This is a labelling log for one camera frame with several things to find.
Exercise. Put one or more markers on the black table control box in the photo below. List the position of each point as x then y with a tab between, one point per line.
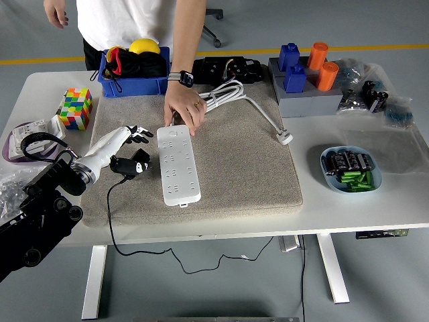
368	234

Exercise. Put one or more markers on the person's right hand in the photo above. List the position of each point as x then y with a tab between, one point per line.
55	11

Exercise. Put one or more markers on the black office chair base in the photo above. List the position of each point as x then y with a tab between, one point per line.
211	33

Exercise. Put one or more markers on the blue plastic bin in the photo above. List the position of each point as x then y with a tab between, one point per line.
134	87

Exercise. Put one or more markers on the clear bag of screws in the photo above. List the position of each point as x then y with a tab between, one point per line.
10	194

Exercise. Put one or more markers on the empty clear plastic bag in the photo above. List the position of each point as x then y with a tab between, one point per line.
385	147

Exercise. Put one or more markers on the clear bag of small dark parts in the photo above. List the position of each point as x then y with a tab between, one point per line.
352	102

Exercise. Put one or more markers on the black power adapter plug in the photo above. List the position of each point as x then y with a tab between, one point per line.
142	155

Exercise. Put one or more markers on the grey-brown fabric mat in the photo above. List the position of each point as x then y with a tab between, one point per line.
234	167

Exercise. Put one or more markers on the clear bag of black capacitors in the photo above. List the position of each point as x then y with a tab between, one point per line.
375	95

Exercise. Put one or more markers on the white power strip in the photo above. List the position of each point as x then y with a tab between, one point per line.
177	174

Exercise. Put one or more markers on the green cylinder part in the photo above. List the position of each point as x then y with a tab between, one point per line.
367	177
350	177
357	187

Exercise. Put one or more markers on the black wrist watch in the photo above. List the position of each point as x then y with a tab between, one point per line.
184	78

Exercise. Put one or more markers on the white wall socket module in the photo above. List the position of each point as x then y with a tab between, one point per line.
33	129

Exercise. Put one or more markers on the black capacitor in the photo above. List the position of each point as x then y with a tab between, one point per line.
364	161
328	165
349	159
339	161

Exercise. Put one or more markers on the light blue dish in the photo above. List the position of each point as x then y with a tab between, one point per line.
332	184

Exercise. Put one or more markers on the person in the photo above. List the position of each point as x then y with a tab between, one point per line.
124	20

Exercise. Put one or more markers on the grey block base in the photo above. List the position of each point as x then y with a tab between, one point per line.
301	104

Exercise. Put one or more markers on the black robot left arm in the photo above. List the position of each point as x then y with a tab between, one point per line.
40	214

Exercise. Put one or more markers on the silver under-table bracket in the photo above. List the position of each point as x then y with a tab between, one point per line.
288	243

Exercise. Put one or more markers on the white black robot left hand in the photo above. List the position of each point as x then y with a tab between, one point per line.
104	147

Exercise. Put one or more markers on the person's left forearm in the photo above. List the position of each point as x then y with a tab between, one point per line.
187	37

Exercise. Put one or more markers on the multicolour puzzle cube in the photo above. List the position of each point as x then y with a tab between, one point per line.
75	109

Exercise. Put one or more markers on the white table leg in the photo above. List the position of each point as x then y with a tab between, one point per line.
333	268
94	281

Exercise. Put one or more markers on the person's left hand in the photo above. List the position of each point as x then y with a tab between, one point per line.
182	100

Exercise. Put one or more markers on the orange cylinder block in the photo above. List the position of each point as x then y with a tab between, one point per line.
327	76
317	55

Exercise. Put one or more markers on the blue square block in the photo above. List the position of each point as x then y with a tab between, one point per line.
295	80
289	57

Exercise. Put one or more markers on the yellow ball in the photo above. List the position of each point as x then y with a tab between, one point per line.
144	46

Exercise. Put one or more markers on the clear bag of blue parts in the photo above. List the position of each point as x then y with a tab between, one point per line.
350	72
399	114

